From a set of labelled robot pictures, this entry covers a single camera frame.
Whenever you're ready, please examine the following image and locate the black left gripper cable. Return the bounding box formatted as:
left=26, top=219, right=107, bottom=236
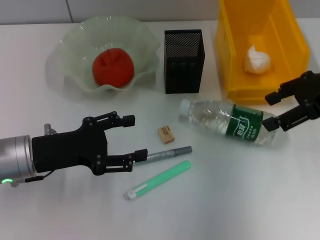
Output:
left=9, top=171, right=55, bottom=188

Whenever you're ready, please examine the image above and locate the green plastic pen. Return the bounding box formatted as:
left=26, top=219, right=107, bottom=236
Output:
left=124, top=159, right=193, bottom=201

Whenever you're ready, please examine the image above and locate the white paper ball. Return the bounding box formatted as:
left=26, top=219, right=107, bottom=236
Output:
left=242, top=44, right=273, bottom=75

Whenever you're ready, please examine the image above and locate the black mesh pen holder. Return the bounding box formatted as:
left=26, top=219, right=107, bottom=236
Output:
left=164, top=29, right=206, bottom=95

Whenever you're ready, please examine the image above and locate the tan rubber eraser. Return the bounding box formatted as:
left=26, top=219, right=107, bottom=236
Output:
left=157, top=126, right=175, bottom=145

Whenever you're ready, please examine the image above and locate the grey glitter pen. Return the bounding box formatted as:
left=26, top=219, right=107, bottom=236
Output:
left=146, top=145, right=193, bottom=163

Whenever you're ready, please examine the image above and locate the yellow plastic storage bin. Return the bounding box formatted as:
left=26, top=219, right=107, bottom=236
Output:
left=215, top=0, right=311, bottom=105

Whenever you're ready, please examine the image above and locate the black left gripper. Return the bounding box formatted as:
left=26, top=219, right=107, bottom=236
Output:
left=31, top=111, right=149, bottom=176

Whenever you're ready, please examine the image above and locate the clear water bottle green label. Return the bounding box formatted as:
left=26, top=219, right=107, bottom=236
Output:
left=178, top=98, right=278, bottom=148

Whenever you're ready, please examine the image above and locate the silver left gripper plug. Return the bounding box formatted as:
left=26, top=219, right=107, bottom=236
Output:
left=43, top=123, right=58, bottom=136

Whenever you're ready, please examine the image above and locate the red tomato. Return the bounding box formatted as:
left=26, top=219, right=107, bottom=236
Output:
left=92, top=48, right=135, bottom=88

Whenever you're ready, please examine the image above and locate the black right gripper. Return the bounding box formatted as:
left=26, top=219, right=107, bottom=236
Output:
left=262, top=71, right=320, bottom=133

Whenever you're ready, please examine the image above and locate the frosted glass fruit plate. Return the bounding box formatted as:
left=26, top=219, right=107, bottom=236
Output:
left=45, top=15, right=161, bottom=95

